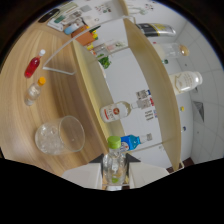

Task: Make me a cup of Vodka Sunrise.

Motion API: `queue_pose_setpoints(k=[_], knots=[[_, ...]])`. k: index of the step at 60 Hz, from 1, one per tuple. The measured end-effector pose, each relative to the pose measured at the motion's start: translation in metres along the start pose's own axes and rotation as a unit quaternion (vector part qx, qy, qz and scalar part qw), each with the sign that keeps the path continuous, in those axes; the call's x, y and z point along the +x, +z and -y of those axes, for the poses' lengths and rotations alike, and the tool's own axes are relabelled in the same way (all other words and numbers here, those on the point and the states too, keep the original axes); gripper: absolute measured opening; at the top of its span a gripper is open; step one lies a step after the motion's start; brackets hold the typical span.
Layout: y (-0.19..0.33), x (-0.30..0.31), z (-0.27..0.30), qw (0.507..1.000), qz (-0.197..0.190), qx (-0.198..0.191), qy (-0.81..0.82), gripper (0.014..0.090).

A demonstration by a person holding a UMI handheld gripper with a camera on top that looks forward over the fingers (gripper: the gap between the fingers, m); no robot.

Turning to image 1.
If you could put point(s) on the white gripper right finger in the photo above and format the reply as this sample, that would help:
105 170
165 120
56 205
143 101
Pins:
148 174

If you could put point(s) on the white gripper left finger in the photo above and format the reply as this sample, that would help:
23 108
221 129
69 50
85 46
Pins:
83 175

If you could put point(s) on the clear bottle green cap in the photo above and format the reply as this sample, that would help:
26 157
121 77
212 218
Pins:
114 163

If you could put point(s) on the clear bottle orange cap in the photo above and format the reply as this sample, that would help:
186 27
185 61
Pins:
33 93

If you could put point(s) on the small red liquid bottle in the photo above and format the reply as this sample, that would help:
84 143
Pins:
32 66

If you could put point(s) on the white tray with cup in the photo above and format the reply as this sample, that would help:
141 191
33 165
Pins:
60 21

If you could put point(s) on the blue liquid bottle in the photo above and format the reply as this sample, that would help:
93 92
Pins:
133 141

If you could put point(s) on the clear glass with ice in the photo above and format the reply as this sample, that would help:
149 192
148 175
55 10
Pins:
58 136

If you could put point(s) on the clear bottle red label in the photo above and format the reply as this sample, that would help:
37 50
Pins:
116 112

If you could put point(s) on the ceiling air vent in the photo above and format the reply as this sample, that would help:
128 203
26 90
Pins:
199 111

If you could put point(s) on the two-tier wooden shelf rack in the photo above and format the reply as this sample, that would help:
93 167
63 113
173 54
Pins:
156 93

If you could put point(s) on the large white milk bottle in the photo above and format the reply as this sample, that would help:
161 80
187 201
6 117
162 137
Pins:
185 82

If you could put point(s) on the green potted plant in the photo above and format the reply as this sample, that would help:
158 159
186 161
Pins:
105 62

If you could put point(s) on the glass jar cork lid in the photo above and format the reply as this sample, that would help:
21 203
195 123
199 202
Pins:
171 51

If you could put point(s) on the orange pot with cactus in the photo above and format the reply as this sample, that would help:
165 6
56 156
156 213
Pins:
86 37

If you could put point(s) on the blue and white bottle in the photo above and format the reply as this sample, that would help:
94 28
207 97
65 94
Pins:
70 29

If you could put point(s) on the black kettle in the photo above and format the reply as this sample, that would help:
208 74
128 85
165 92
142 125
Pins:
48 15

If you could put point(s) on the wall posters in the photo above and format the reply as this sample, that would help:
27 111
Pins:
146 105

